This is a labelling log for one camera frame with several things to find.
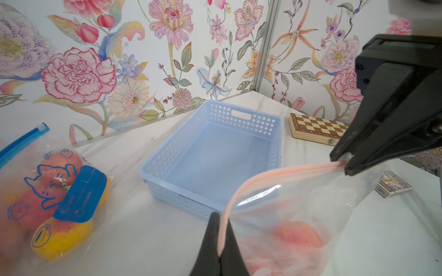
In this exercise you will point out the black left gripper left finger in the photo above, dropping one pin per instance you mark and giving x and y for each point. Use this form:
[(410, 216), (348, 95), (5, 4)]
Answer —
[(208, 262)]

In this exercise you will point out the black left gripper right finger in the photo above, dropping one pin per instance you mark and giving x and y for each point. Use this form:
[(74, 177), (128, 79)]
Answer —
[(231, 261)]

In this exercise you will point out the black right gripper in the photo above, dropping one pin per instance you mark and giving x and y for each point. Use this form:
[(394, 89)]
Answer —
[(401, 112)]

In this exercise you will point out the clear pink bag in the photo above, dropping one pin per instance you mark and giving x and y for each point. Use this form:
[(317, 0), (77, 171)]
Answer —
[(363, 234)]

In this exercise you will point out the clear blue-zipper zip bag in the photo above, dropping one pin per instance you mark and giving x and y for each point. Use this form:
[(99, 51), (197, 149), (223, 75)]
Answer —
[(43, 178)]

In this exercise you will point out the wooden chessboard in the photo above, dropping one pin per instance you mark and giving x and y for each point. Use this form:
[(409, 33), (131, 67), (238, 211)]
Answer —
[(317, 130)]

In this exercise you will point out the light blue perforated basket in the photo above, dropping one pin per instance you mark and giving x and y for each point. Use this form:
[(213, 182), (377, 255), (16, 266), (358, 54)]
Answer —
[(202, 164)]

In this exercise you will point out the aluminium right corner post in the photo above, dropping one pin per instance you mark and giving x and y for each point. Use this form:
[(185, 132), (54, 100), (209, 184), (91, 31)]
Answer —
[(265, 44)]

